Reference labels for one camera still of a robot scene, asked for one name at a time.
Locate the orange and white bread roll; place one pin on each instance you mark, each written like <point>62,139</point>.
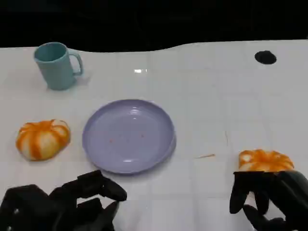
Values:
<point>264,161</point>
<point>43,140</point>

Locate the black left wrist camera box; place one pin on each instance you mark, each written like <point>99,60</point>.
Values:
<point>24,207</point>

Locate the lilac plate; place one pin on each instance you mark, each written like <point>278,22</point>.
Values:
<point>127,137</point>

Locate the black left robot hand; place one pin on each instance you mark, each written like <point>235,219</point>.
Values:
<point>91,185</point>

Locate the black round table grommet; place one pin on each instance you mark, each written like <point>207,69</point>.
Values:
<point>265,57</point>

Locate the pale green mug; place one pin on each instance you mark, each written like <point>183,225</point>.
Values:
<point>56,69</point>

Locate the thin wooden stick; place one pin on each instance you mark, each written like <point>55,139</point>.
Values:
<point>205,156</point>

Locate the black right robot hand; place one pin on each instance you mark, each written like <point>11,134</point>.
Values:
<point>288,190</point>

